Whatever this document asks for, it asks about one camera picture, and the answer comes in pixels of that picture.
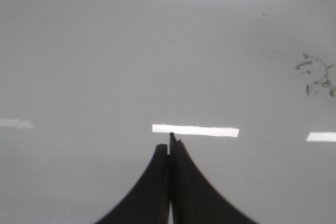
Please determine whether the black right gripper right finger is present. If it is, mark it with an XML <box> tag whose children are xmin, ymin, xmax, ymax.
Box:
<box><xmin>171</xmin><ymin>141</ymin><xmax>255</xmax><ymax>223</ymax></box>

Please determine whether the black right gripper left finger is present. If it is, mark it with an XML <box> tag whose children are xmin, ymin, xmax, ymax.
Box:
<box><xmin>97</xmin><ymin>144</ymin><xmax>170</xmax><ymax>224</ymax></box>

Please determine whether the white whiteboard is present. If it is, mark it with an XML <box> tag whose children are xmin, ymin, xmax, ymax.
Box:
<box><xmin>1</xmin><ymin>0</ymin><xmax>335</xmax><ymax>223</ymax></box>

